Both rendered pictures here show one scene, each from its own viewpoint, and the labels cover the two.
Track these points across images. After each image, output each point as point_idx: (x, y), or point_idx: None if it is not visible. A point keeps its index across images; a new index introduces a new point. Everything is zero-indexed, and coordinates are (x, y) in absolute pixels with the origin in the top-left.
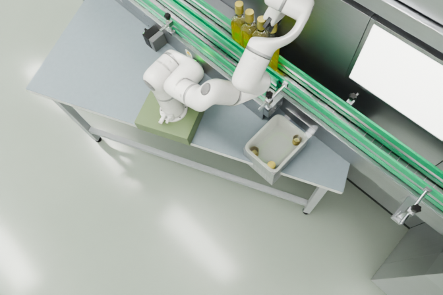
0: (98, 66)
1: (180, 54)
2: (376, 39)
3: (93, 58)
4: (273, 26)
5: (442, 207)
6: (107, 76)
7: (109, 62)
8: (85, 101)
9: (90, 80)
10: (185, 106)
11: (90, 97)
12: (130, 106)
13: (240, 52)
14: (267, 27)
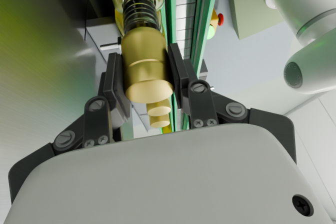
0: (242, 69)
1: (330, 89)
2: None
3: (237, 74)
4: (182, 81)
5: None
6: (249, 59)
7: (235, 67)
8: (283, 50)
9: (259, 62)
10: None
11: (276, 51)
12: (277, 24)
13: (174, 12)
14: (253, 112)
